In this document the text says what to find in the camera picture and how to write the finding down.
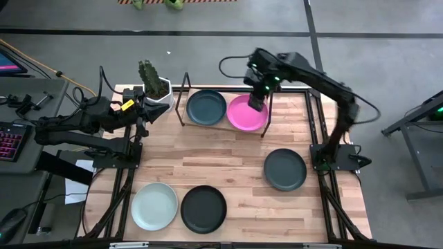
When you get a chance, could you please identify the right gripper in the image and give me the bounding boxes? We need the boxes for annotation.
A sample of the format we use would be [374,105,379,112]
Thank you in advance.
[244,67,280,112]

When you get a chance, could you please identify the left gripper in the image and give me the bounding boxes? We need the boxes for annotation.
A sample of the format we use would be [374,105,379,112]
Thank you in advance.
[120,88,171,138]

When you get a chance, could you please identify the magenta plate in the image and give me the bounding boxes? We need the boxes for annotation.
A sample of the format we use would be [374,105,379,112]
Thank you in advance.
[226,94,269,132]

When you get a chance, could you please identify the dark teal plate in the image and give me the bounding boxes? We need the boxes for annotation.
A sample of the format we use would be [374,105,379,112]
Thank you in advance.
[186,89,228,126]

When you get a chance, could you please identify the dark grey plate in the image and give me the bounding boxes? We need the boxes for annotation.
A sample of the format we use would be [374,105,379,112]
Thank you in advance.
[263,148,307,192]

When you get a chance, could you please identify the pale grey plate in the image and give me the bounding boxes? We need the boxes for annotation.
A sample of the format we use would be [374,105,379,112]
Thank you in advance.
[131,182,179,232]

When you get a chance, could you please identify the black plate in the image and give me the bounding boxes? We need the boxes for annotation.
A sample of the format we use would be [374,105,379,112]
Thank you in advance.
[180,185,228,234]

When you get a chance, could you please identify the wooden shelf black metal legs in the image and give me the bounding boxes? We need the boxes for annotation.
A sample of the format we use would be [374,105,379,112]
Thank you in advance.
[174,71,282,138]

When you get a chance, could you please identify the white hexagonal plant pot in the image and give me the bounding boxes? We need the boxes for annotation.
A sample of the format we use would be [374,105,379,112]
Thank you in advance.
[142,76,176,112]

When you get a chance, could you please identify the green cactus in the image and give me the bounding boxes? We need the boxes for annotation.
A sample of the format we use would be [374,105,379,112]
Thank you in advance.
[138,59,163,98]

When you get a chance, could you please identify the black flat box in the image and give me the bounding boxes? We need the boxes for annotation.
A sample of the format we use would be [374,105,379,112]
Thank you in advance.
[36,151,94,186]

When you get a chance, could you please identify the white paper sheet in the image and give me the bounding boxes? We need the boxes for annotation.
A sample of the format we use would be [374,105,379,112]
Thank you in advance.
[64,158,95,205]

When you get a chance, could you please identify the grey desk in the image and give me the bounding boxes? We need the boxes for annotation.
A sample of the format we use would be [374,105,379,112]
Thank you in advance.
[0,76,70,245]

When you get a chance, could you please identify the black clamp tool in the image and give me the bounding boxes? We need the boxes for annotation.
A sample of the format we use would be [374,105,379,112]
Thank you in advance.
[5,91,55,117]

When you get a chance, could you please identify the black backlit keyboard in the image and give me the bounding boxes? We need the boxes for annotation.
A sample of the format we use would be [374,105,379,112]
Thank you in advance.
[0,120,34,163]

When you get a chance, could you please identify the computer monitor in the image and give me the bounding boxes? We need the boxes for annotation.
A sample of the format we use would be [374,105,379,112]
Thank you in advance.
[0,48,28,76]

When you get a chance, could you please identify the grey metal stand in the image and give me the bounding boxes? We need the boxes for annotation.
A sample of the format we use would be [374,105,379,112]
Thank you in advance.
[380,90,443,201]

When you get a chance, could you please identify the black computer mouse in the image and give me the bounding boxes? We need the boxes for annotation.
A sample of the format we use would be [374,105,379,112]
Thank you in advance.
[0,208,28,243]

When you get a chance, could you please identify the black device green light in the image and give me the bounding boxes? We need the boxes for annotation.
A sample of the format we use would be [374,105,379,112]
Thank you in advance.
[428,103,443,122]

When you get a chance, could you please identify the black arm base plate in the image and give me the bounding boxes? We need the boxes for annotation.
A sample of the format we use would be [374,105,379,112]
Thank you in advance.
[309,143,361,171]
[92,151,143,169]

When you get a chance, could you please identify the yellow cable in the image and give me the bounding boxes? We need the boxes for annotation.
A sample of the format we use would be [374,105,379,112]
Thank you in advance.
[0,38,98,98]

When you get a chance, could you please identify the silver aluminium bracket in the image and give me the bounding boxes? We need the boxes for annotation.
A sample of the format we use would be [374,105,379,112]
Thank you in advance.
[302,243,342,249]
[109,241,150,249]

